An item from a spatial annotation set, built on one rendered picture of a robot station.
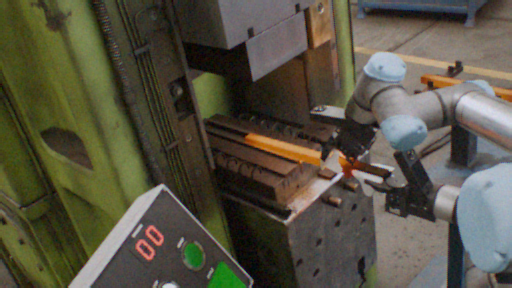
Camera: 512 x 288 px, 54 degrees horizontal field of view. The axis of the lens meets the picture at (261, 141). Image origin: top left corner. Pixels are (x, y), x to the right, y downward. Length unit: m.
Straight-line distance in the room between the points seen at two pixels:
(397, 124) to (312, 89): 0.61
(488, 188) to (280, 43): 0.67
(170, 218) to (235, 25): 0.41
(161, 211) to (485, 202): 0.56
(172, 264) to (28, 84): 0.67
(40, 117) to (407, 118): 0.93
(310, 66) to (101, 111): 0.68
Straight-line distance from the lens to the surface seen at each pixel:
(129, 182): 1.14
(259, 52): 1.11
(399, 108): 0.97
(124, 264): 0.86
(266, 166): 1.32
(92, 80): 1.03
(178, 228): 0.96
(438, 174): 1.70
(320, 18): 1.47
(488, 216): 0.62
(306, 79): 1.51
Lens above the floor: 1.72
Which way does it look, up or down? 31 degrees down
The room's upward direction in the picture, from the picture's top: 11 degrees counter-clockwise
